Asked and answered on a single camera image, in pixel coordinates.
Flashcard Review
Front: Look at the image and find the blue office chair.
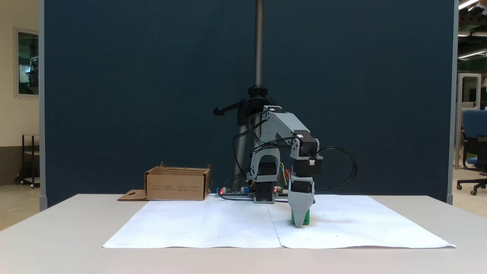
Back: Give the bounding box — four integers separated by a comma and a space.
457, 110, 487, 196

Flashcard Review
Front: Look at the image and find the green die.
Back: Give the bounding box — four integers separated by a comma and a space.
291, 208, 311, 226

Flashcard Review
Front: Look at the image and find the black looping gripper cable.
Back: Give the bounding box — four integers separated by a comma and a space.
311, 146, 358, 193

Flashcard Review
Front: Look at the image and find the brown cardboard box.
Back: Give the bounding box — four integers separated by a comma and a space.
117, 162, 212, 202

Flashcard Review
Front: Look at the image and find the blue circuit board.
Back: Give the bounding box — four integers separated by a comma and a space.
215, 186, 254, 198

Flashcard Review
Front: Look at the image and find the dark blue partition panel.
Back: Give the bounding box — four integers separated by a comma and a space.
39, 0, 459, 212

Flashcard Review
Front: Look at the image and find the white paper sheet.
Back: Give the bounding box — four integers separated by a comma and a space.
266, 195, 457, 249
102, 195, 283, 249

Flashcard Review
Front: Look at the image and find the white framed window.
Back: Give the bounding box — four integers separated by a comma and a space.
14, 27, 40, 99

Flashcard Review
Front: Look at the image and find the white metal frame rack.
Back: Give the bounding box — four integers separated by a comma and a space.
456, 73, 482, 170

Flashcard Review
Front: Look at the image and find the dark small side table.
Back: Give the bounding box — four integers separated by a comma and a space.
15, 133, 40, 189

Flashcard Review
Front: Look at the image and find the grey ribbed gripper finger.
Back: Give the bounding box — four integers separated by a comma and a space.
288, 191, 315, 228

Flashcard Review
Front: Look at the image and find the black camera tripod stand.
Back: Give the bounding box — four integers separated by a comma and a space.
213, 0, 284, 193

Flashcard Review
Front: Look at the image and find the black looping arm cable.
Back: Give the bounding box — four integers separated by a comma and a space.
245, 110, 303, 153

